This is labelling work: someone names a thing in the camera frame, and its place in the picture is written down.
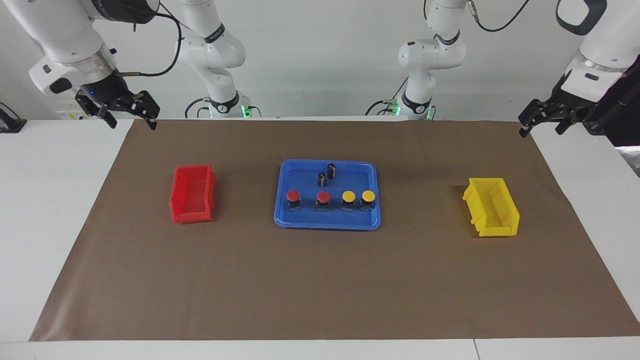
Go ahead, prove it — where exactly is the grey striped object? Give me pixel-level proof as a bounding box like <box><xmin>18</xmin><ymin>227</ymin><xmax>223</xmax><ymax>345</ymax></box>
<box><xmin>616</xmin><ymin>146</ymin><xmax>640</xmax><ymax>178</ymax></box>

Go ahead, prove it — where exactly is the black clamp on table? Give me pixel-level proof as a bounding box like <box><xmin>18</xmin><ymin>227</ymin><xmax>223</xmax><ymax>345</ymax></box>
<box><xmin>0</xmin><ymin>102</ymin><xmax>27</xmax><ymax>133</ymax></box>

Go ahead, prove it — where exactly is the red plastic bin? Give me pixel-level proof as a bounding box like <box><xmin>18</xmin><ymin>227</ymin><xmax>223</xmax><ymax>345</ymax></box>
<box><xmin>169</xmin><ymin>164</ymin><xmax>217</xmax><ymax>224</ymax></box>

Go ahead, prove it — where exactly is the yellow plastic bin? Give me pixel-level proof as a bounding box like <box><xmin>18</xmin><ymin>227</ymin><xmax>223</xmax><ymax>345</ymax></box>
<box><xmin>462</xmin><ymin>177</ymin><xmax>521</xmax><ymax>238</ymax></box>

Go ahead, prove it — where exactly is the blue plastic tray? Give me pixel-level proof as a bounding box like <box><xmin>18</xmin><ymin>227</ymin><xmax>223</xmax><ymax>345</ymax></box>
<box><xmin>273</xmin><ymin>159</ymin><xmax>382</xmax><ymax>231</ymax></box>

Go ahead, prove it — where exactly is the brown table mat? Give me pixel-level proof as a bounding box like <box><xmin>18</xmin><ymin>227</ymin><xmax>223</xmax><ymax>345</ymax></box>
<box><xmin>29</xmin><ymin>118</ymin><xmax>640</xmax><ymax>342</ymax></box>

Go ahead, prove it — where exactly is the black right base cable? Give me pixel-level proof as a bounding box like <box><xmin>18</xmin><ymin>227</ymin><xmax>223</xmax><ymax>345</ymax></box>
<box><xmin>185</xmin><ymin>97</ymin><xmax>210</xmax><ymax>119</ymax></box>

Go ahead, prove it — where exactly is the black base cable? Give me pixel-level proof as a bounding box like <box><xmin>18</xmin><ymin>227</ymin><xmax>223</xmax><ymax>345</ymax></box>
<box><xmin>365</xmin><ymin>77</ymin><xmax>408</xmax><ymax>117</ymax></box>
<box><xmin>185</xmin><ymin>97</ymin><xmax>210</xmax><ymax>119</ymax></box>

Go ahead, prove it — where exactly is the black camera stand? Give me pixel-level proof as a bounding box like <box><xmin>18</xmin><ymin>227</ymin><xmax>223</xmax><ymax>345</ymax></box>
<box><xmin>582</xmin><ymin>65</ymin><xmax>640</xmax><ymax>147</ymax></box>

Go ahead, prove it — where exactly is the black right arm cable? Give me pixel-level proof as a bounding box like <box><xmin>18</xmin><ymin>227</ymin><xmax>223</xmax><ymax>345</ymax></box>
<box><xmin>117</xmin><ymin>10</ymin><xmax>183</xmax><ymax>78</ymax></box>

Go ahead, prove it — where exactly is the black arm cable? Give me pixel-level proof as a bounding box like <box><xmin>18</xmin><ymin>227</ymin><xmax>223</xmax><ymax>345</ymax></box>
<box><xmin>117</xmin><ymin>10</ymin><xmax>183</xmax><ymax>78</ymax></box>
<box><xmin>467</xmin><ymin>0</ymin><xmax>531</xmax><ymax>33</ymax></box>

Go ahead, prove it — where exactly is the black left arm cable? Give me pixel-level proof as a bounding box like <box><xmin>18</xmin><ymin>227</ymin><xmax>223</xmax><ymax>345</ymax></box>
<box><xmin>467</xmin><ymin>0</ymin><xmax>531</xmax><ymax>33</ymax></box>

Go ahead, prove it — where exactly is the black left base cable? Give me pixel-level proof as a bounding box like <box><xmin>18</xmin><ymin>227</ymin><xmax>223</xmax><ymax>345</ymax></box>
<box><xmin>365</xmin><ymin>77</ymin><xmax>408</xmax><ymax>117</ymax></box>

